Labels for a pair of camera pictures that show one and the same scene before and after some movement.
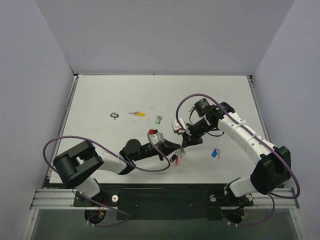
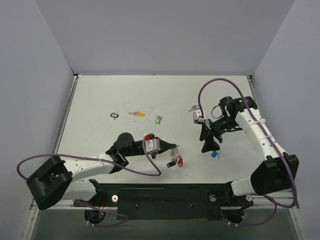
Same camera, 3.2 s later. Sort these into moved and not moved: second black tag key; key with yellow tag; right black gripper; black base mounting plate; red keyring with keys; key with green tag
Moved: right black gripper; red keyring with keys
Not moved: key with yellow tag; black base mounting plate; second black tag key; key with green tag
